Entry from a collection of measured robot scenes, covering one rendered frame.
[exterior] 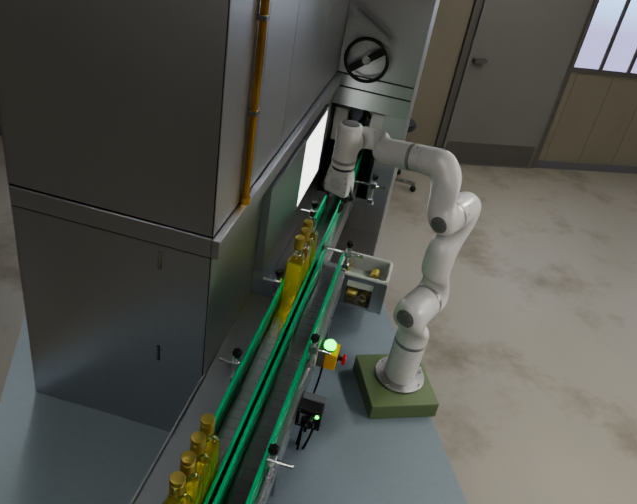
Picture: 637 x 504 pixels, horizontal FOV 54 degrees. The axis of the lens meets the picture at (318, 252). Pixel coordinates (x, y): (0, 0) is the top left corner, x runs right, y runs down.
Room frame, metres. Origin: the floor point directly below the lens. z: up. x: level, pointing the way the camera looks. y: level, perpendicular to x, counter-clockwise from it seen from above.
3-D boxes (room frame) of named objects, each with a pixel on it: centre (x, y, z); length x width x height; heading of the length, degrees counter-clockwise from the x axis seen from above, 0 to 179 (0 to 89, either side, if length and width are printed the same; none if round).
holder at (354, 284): (2.23, -0.18, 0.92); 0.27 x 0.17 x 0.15; 82
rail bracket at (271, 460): (1.07, 0.00, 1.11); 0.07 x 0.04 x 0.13; 82
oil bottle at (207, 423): (1.00, 0.18, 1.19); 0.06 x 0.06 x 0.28; 82
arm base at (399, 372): (1.80, -0.39, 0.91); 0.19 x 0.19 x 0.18
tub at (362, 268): (2.23, -0.21, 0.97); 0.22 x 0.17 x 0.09; 82
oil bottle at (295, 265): (1.85, 0.07, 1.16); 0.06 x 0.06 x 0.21; 82
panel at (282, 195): (2.30, 0.14, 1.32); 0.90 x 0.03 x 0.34; 172
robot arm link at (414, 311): (1.77, -0.38, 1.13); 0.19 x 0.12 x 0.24; 147
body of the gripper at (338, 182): (2.02, -0.03, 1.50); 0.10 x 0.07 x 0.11; 58
